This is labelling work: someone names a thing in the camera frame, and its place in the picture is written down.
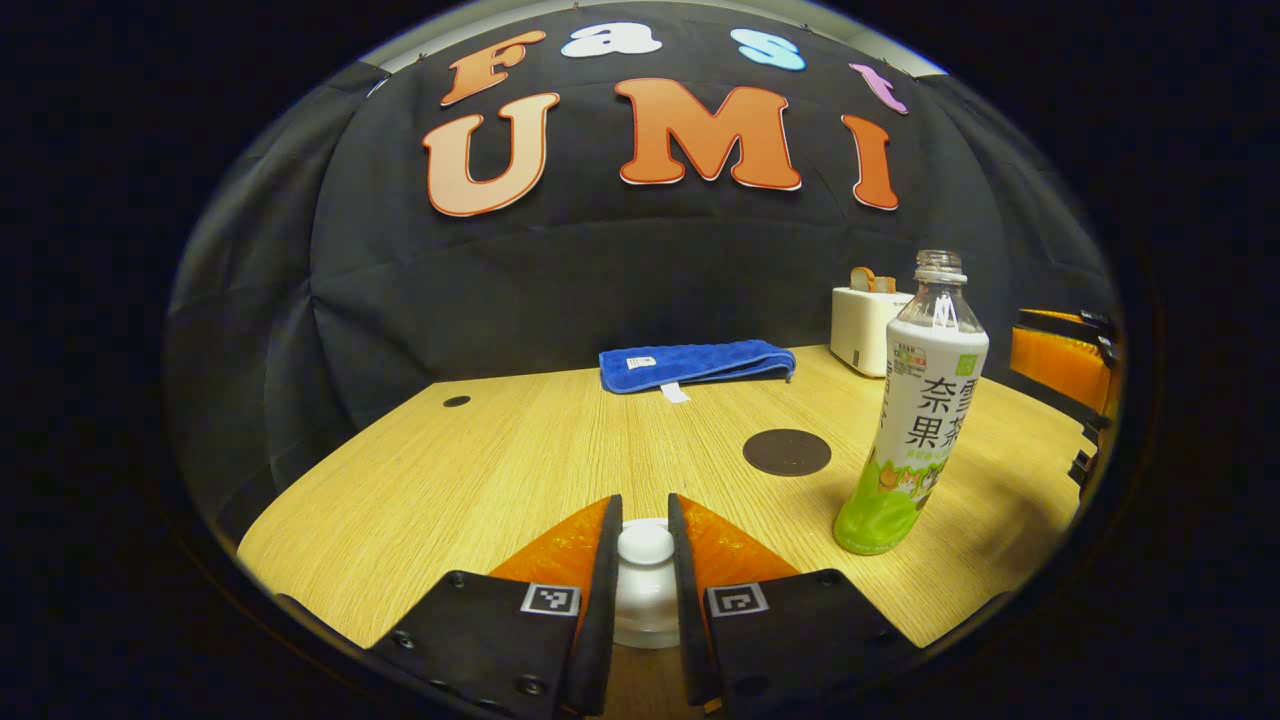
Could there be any white teacup lid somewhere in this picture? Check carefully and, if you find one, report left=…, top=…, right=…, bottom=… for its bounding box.
left=613, top=518, right=682, bottom=626

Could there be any black backdrop cloth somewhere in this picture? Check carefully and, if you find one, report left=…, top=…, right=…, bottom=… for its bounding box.
left=165, top=5, right=1121, bottom=546

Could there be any blue towel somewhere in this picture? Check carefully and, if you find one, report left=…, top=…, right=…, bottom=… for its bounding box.
left=598, top=339, right=797, bottom=405

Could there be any white toaster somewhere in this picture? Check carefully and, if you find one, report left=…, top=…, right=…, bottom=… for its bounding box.
left=830, top=285, right=916, bottom=379

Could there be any clear water bottle green label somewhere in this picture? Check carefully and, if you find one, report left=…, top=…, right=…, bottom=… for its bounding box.
left=833, top=250, right=991, bottom=557

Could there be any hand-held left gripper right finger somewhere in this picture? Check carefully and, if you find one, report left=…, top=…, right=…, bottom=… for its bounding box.
left=667, top=493, right=926, bottom=713

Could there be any dark round coaster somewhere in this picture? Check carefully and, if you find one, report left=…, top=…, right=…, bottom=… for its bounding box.
left=742, top=429, right=833, bottom=478

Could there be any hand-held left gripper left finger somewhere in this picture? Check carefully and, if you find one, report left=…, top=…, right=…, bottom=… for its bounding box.
left=365, top=494, right=624, bottom=717

